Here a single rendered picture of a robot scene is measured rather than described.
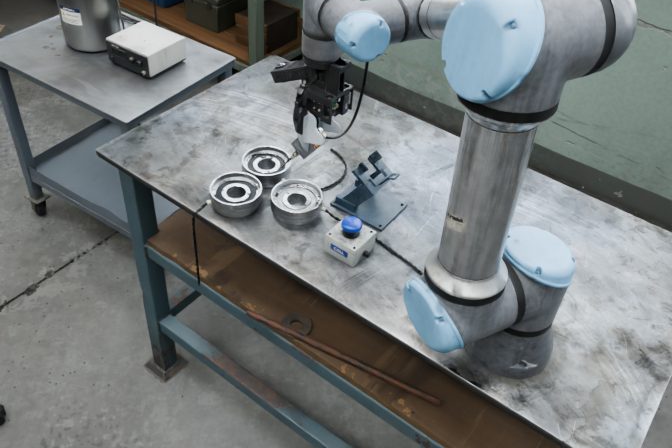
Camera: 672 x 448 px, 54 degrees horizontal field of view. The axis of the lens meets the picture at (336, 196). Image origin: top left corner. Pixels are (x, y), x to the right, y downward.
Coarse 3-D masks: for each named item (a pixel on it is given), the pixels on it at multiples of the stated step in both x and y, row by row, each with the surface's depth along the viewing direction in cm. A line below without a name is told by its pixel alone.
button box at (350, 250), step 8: (328, 232) 125; (336, 232) 125; (344, 232) 125; (360, 232) 126; (368, 232) 126; (328, 240) 125; (336, 240) 124; (344, 240) 124; (352, 240) 124; (360, 240) 124; (368, 240) 125; (328, 248) 126; (336, 248) 125; (344, 248) 123; (352, 248) 122; (360, 248) 123; (368, 248) 127; (336, 256) 126; (344, 256) 124; (352, 256) 123; (360, 256) 125; (368, 256) 125; (352, 264) 124
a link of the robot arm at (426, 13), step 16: (400, 0) 106; (416, 0) 106; (432, 0) 102; (448, 0) 99; (624, 0) 71; (416, 16) 105; (432, 16) 101; (448, 16) 98; (624, 16) 70; (416, 32) 108; (432, 32) 103; (624, 32) 71; (624, 48) 73; (608, 64) 73
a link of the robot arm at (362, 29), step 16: (336, 0) 105; (352, 0) 105; (368, 0) 106; (384, 0) 105; (320, 16) 107; (336, 16) 104; (352, 16) 102; (368, 16) 101; (384, 16) 104; (400, 16) 105; (336, 32) 103; (352, 32) 100; (368, 32) 101; (384, 32) 102; (400, 32) 106; (352, 48) 102; (368, 48) 103; (384, 48) 104
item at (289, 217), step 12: (288, 180) 137; (300, 180) 137; (276, 192) 135; (288, 192) 136; (300, 192) 136; (312, 192) 136; (276, 204) 131; (288, 204) 133; (276, 216) 134; (288, 216) 130; (300, 216) 130; (312, 216) 132
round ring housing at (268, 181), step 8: (248, 152) 144; (256, 152) 145; (264, 152) 145; (272, 152) 146; (280, 152) 145; (248, 160) 143; (256, 160) 143; (264, 160) 144; (272, 160) 144; (256, 168) 141; (264, 168) 145; (272, 168) 145; (288, 168) 140; (256, 176) 138; (264, 176) 138; (272, 176) 138; (280, 176) 139; (288, 176) 142; (264, 184) 139; (272, 184) 139
